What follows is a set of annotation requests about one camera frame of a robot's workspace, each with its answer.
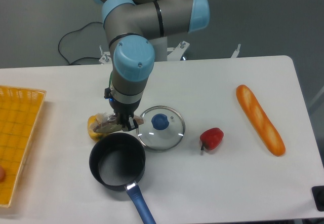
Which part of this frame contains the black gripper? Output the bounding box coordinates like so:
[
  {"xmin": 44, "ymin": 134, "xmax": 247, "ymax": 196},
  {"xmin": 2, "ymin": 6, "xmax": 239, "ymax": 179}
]
[{"xmin": 104, "ymin": 87, "xmax": 141, "ymax": 131}]

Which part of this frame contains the toast sandwich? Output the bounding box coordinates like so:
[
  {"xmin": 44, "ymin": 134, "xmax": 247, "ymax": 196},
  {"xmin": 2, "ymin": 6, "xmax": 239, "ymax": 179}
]
[{"xmin": 92, "ymin": 113, "xmax": 129, "ymax": 133}]

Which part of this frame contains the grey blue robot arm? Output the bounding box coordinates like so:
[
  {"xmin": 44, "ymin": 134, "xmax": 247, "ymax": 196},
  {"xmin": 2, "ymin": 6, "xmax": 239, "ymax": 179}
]
[{"xmin": 94, "ymin": 0, "xmax": 210, "ymax": 131}]

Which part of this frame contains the yellow bell pepper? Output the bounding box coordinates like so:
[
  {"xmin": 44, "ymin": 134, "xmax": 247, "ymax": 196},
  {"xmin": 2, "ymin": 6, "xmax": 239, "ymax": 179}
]
[{"xmin": 87, "ymin": 115, "xmax": 107, "ymax": 142}]

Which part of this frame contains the glass lid blue knob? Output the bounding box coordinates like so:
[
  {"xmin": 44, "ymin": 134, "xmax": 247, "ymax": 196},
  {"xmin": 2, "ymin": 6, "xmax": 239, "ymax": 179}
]
[{"xmin": 136, "ymin": 105, "xmax": 186, "ymax": 151}]

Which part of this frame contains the red bell pepper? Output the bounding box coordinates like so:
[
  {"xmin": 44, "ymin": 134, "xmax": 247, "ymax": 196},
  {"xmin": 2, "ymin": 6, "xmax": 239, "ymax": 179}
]
[{"xmin": 199, "ymin": 128, "xmax": 224, "ymax": 155}]

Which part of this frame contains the yellow woven basket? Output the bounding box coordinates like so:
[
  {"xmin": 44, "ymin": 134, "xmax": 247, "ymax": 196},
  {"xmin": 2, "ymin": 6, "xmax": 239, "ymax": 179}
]
[{"xmin": 1, "ymin": 85, "xmax": 46, "ymax": 208}]

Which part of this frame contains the orange baguette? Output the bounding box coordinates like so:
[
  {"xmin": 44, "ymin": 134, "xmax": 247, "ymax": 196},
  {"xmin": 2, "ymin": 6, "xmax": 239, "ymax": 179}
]
[{"xmin": 236, "ymin": 85, "xmax": 286, "ymax": 157}]

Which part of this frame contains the black device at table corner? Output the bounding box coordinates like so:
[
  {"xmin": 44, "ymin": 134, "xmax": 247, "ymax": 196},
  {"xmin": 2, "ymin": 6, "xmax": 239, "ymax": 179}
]
[{"xmin": 311, "ymin": 185, "xmax": 324, "ymax": 212}]

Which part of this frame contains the black pot blue handle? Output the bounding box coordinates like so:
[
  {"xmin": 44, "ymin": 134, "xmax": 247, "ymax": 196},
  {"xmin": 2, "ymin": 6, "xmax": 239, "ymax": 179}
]
[{"xmin": 89, "ymin": 133, "xmax": 156, "ymax": 223}]

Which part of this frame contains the black cable on floor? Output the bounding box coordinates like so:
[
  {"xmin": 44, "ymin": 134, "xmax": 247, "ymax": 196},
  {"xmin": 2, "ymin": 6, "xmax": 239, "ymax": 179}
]
[{"xmin": 58, "ymin": 21, "xmax": 105, "ymax": 65}]

